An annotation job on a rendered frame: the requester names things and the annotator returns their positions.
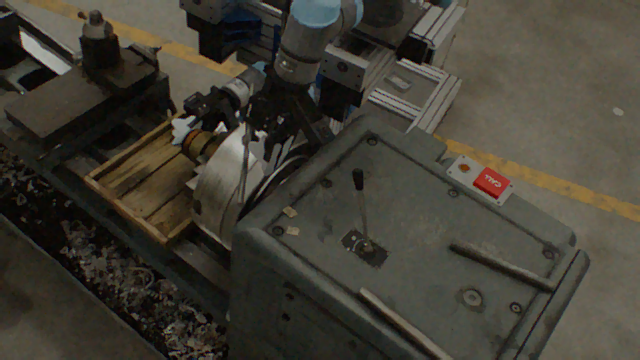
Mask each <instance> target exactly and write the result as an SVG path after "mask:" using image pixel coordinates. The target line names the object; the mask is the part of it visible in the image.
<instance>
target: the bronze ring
mask: <svg viewBox="0 0 640 360"><path fill-rule="evenodd" d="M218 136H219V134H213V133H211V132H209V131H204V130H199V129H194V130H190V131H189V132H188V133H187V134H186V136H185V137H184V139H183V141H182V145H181V152H182V154H183V155H184V156H186V157H187V158H189V160H190V161H191V162H192V163H194V164H195V163H196V159H197V158H198V157H200V156H202V155H203V154H207V155H208V156H210V157H212V156H213V154H214V153H215V151H216V150H217V149H218V148H219V146H220V145H219V144H218V143H216V140H217V138H218Z"/></svg>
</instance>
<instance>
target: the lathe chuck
mask: <svg viewBox="0 0 640 360"><path fill-rule="evenodd" d="M263 134H266V132H264V131H263V130H261V131H257V130H256V133H255V135H256V136H257V137H258V138H259V142H260V138H261V137H262V135H263ZM244 136H245V124H242V125H241V126H240V127H238V128H237V129H236V130H234V131H232V132H231V133H230V134H229V135H228V136H227V137H226V138H225V139H224V141H223V142H222V144H221V145H220V146H219V148H218V149H217V150H216V151H215V153H214V154H213V156H212V157H211V159H210V160H209V162H208V163H207V165H206V167H205V168H204V170H203V172H202V174H201V176H200V178H199V180H198V183H197V185H196V188H195V191H194V194H193V199H194V200H200V201H201V204H202V211H201V215H199V214H197V213H196V210H195V209H193V208H191V214H192V218H193V220H194V222H195V223H196V224H197V225H198V226H199V227H200V228H202V229H203V230H204V231H206V232H207V233H208V234H210V235H211V236H212V237H214V238H215V239H216V240H217V241H219V242H220V243H221V244H223V242H222V238H221V229H222V223H223V216H224V213H225V211H226V208H227V206H228V203H229V201H230V200H231V198H232V196H233V195H234V193H235V191H236V189H237V188H238V186H239V181H240V174H241V166H242V158H243V151H244V143H243V138H244ZM257 161H258V159H257V158H256V157H255V156H254V155H253V154H252V153H251V152H250V153H249V161H248V170H247V173H248V172H249V170H250V169H251V168H252V167H253V165H254V164H255V163H256V162H257Z"/></svg>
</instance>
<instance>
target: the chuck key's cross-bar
mask: <svg viewBox="0 0 640 360"><path fill-rule="evenodd" d="M255 89H256V84H255V83H251V84H250V91H249V97H250V96H251V95H253V94H255ZM251 135H252V128H251V125H249V124H248V123H247V124H246V134H245V143H244V151H243V158H242V166H241V174H240V181H239V189H238V197H237V203H236V204H237V206H243V203H244V195H245V187H246V178H247V170H248V161H249V153H250V151H249V149H248V144H249V142H250V141H251Z"/></svg>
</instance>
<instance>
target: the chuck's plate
mask: <svg viewBox="0 0 640 360"><path fill-rule="evenodd" d="M319 149H320V148H319ZM319 149H313V148H312V146H311V145H310V143H309V141H308V140H307V138H306V137H305V135H304V134H301V133H298V134H297V137H296V139H295V140H294V142H293V144H292V146H291V147H290V149H289V151H288V152H287V153H286V157H285V158H284V160H283V161H282V163H281V164H280V165H279V167H278V168H277V170H276V171H274V172H273V173H272V174H270V175H268V176H265V175H264V174H263V171H262V164H261V163H260V162H259V161H257V162H256V163H255V164H254V165H253V167H252V168H251V169H250V170H249V172H248V173H247V178H246V187H245V195H244V203H243V206H237V204H236V203H237V197H238V189H239V186H238V188H237V189H236V191H235V193H234V195H233V196H232V198H231V200H230V201H229V203H228V206H227V208H226V211H225V213H224V216H223V223H222V229H221V238H222V242H223V245H224V247H226V248H227V249H228V250H230V251H231V229H232V227H233V226H234V225H235V224H236V223H237V222H238V221H239V220H240V219H242V218H243V217H244V216H245V215H246V214H247V213H248V212H249V211H251V210H252V209H253V208H254V207H255V206H256V205H257V203H258V201H260V199H261V197H262V196H263V194H264V193H265V191H266V190H267V189H268V187H269V186H270V185H271V184H272V182H273V181H274V180H275V179H276V178H277V177H278V176H279V175H280V174H281V173H282V172H283V171H284V170H286V168H287V167H289V166H290V165H292V164H294V163H296V162H306V161H307V160H308V159H309V158H310V157H312V156H313V155H314V154H315V153H316V152H317V151H318V150H319Z"/></svg>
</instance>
